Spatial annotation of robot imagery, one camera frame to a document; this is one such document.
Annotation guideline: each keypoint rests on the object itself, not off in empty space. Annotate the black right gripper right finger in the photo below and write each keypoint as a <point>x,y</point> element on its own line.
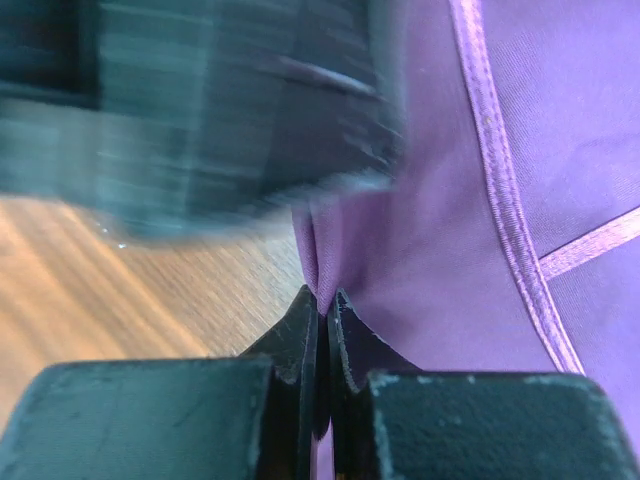
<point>393,420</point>

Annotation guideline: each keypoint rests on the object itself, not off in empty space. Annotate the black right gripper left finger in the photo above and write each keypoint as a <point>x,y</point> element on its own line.
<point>246,417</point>

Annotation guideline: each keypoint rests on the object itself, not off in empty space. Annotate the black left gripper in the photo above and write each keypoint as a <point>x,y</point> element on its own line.
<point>174,119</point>

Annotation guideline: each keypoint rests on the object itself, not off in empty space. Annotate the purple cloth napkin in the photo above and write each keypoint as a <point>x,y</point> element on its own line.
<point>508,240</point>

